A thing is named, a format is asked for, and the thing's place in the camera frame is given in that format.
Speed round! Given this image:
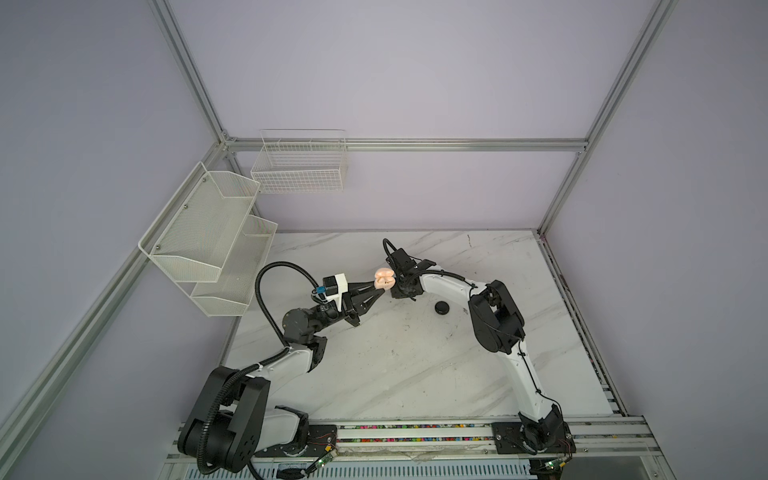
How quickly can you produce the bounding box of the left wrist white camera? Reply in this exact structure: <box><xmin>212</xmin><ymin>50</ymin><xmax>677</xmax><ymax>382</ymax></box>
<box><xmin>312</xmin><ymin>273</ymin><xmax>348</xmax><ymax>313</ymax></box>

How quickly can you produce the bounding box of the lower white mesh shelf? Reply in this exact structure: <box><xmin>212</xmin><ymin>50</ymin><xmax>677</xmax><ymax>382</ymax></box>
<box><xmin>191</xmin><ymin>215</ymin><xmax>278</xmax><ymax>317</ymax></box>

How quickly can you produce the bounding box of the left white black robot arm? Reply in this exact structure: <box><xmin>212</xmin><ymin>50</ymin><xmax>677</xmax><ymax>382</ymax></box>
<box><xmin>177</xmin><ymin>275</ymin><xmax>390</xmax><ymax>475</ymax></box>

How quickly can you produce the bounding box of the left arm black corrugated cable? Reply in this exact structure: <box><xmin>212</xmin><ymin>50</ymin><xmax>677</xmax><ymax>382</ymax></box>
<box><xmin>196</xmin><ymin>260</ymin><xmax>322</xmax><ymax>480</ymax></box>

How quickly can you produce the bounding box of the upper white mesh shelf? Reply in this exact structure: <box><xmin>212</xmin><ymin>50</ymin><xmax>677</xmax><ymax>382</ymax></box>
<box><xmin>138</xmin><ymin>163</ymin><xmax>260</xmax><ymax>283</ymax></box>

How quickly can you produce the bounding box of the white mesh shelf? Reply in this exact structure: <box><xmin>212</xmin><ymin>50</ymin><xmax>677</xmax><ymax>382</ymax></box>
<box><xmin>191</xmin><ymin>215</ymin><xmax>278</xmax><ymax>317</ymax></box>
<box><xmin>138</xmin><ymin>163</ymin><xmax>260</xmax><ymax>283</ymax></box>

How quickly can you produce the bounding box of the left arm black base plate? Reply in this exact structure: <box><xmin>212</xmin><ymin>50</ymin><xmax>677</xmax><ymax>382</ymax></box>
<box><xmin>254</xmin><ymin>424</ymin><xmax>338</xmax><ymax>458</ymax></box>

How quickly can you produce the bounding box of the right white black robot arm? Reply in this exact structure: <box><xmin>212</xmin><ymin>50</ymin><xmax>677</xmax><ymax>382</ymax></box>
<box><xmin>383</xmin><ymin>240</ymin><xmax>568</xmax><ymax>454</ymax></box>

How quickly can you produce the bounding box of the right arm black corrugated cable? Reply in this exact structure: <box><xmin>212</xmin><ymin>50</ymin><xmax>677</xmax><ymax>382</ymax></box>
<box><xmin>382</xmin><ymin>238</ymin><xmax>475</xmax><ymax>289</ymax></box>

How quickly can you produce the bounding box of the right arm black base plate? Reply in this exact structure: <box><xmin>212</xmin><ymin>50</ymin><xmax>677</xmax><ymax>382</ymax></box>
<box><xmin>491</xmin><ymin>420</ymin><xmax>576</xmax><ymax>455</ymax></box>

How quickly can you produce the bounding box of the black round earbud charging case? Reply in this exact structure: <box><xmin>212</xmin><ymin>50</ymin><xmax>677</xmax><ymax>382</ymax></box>
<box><xmin>434</xmin><ymin>301</ymin><xmax>450</xmax><ymax>316</ymax></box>

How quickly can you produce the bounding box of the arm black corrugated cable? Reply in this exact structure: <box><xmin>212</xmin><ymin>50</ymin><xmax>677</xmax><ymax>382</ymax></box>
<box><xmin>382</xmin><ymin>238</ymin><xmax>475</xmax><ymax>289</ymax></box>
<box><xmin>196</xmin><ymin>260</ymin><xmax>322</xmax><ymax>480</ymax></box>

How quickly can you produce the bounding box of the pink round charging case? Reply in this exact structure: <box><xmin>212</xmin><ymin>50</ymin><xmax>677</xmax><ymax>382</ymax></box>
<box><xmin>373</xmin><ymin>268</ymin><xmax>396</xmax><ymax>291</ymax></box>

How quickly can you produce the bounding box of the aluminium front rail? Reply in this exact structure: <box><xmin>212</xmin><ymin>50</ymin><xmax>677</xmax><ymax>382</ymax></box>
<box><xmin>158</xmin><ymin>415</ymin><xmax>664</xmax><ymax>464</ymax></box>

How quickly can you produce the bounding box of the white wire basket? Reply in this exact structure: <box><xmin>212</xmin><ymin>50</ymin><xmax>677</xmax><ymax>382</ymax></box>
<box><xmin>251</xmin><ymin>129</ymin><xmax>348</xmax><ymax>194</ymax></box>

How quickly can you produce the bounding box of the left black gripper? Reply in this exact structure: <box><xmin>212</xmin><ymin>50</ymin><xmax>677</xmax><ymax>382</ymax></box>
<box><xmin>311</xmin><ymin>282</ymin><xmax>383</xmax><ymax>335</ymax></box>

